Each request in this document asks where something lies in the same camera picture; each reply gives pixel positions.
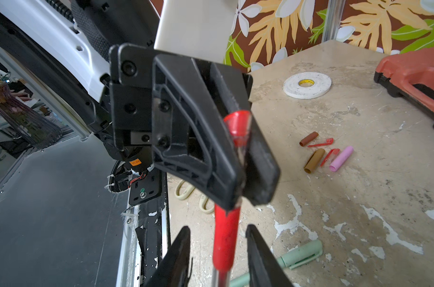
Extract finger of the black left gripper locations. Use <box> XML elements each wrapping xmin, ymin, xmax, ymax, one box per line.
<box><xmin>210</xmin><ymin>63</ymin><xmax>280</xmax><ymax>206</ymax></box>

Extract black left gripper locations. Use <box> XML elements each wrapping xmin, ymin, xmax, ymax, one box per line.
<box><xmin>109</xmin><ymin>43</ymin><xmax>243</xmax><ymax>210</ymax></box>

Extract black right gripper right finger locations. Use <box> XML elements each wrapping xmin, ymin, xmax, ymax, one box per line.
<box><xmin>246</xmin><ymin>224</ymin><xmax>292</xmax><ymax>287</ymax></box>

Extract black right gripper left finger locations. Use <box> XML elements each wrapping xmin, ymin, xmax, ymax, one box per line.
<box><xmin>145</xmin><ymin>226</ymin><xmax>191</xmax><ymax>287</ymax></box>

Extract light green pen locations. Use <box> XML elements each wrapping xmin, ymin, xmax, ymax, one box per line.
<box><xmin>230</xmin><ymin>240</ymin><xmax>323</xmax><ymax>287</ymax></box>

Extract red brown pen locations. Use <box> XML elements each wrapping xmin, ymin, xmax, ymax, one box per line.
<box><xmin>212</xmin><ymin>110</ymin><xmax>252</xmax><ymax>287</ymax></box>

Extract tan pen cap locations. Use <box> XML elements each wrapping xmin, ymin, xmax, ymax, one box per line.
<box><xmin>304</xmin><ymin>148</ymin><xmax>325</xmax><ymax>174</ymax></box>

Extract brown marker cap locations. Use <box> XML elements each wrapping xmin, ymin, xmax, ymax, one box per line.
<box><xmin>299</xmin><ymin>132</ymin><xmax>319</xmax><ymax>147</ymax></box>

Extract red clip pen cap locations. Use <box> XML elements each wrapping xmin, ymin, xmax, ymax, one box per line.
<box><xmin>320</xmin><ymin>148</ymin><xmax>340</xmax><ymax>167</ymax></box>

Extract pink pen cap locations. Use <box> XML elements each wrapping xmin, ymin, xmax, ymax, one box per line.
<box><xmin>329</xmin><ymin>146</ymin><xmax>354</xmax><ymax>172</ymax></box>

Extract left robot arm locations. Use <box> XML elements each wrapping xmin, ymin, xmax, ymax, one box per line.
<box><xmin>0</xmin><ymin>1</ymin><xmax>280</xmax><ymax>210</ymax></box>

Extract white tape roll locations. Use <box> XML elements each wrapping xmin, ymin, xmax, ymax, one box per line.
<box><xmin>283</xmin><ymin>72</ymin><xmax>332</xmax><ymax>100</ymax></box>

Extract red plastic tool case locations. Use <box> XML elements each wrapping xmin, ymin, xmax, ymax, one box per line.
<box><xmin>374</xmin><ymin>47</ymin><xmax>434</xmax><ymax>129</ymax></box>

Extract beige handled scissors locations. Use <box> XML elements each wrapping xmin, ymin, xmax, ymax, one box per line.
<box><xmin>174</xmin><ymin>180</ymin><xmax>215</xmax><ymax>215</ymax></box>

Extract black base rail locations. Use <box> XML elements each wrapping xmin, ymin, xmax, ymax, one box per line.
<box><xmin>115</xmin><ymin>169</ymin><xmax>171</xmax><ymax>287</ymax></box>

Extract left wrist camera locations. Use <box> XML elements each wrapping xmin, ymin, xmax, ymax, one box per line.
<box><xmin>154</xmin><ymin>0</ymin><xmax>238</xmax><ymax>63</ymax></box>

